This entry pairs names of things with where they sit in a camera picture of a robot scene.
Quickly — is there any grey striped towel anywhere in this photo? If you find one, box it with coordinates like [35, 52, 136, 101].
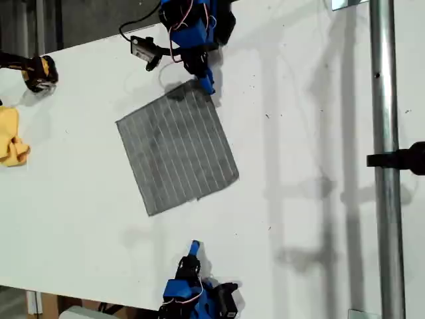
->
[115, 78, 240, 217]

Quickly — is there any white box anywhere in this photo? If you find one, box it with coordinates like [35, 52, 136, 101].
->
[58, 305, 107, 319]

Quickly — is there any yellow cloth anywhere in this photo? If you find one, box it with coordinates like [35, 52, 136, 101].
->
[0, 105, 31, 167]

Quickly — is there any black clamp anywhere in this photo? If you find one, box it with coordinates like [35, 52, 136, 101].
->
[366, 141, 425, 177]

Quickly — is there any short black camera stalk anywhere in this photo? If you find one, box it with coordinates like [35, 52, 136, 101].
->
[145, 46, 183, 72]

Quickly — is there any thin white cable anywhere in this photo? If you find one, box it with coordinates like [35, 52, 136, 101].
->
[157, 62, 183, 88]

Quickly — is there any black camera box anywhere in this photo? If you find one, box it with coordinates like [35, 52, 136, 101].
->
[214, 282, 240, 319]
[129, 35, 157, 62]

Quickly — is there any black camera cable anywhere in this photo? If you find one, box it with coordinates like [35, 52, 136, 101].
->
[118, 1, 167, 43]

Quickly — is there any steel post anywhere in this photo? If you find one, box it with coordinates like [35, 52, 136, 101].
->
[369, 0, 406, 319]

